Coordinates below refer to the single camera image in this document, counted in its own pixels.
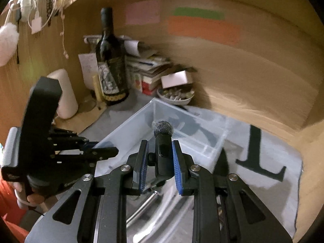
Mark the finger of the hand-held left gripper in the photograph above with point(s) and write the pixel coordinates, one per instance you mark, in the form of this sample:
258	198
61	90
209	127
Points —
88	144
106	153

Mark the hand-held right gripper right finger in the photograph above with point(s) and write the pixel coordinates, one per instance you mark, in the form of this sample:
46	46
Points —
177	164

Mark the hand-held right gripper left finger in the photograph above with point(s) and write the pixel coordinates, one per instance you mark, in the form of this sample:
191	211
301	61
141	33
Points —
141	164

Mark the small black microphone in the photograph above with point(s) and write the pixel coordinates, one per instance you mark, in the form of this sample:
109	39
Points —
163	157

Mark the clear plastic box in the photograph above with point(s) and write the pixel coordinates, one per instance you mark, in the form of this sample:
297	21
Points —
177	121

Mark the person's left hand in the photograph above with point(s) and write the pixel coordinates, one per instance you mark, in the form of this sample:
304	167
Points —
35	198

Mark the cream cylinder container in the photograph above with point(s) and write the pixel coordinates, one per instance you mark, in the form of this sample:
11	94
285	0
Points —
65	96

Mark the silver metal cylinder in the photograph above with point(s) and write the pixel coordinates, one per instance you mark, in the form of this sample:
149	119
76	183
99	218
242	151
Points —
145	203

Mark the yellow tube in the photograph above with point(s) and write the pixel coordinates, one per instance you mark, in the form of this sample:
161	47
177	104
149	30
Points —
96	88

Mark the white paper sheet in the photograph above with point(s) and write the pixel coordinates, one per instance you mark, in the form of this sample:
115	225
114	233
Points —
87	68

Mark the white bowl with trinkets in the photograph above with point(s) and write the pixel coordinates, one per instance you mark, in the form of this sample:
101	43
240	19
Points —
174	96

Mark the pink fluffy pompom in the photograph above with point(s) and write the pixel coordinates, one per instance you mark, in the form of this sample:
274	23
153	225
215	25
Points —
7	43

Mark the dark wine bottle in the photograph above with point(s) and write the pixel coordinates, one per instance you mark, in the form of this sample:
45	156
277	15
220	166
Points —
111	63

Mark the grey printed mat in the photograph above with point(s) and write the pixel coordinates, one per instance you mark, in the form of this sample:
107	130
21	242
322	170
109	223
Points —
265	162

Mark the stack of books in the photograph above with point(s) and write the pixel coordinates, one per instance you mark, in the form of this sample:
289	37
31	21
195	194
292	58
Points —
149	73

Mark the orange clothing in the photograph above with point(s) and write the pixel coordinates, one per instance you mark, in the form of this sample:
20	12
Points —
8	207

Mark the black lace band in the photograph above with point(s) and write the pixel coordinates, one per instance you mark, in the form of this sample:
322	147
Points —
49	5

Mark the white fluffy headband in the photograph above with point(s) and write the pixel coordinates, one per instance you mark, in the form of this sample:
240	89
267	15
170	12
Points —
25	5

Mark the orange sticky note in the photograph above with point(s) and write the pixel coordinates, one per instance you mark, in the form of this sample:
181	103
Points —
205	30

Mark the pink sticky note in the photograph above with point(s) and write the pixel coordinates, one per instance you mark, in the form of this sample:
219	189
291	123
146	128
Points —
143	12

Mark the green sticky note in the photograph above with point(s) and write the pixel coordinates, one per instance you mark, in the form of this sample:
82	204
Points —
200	13

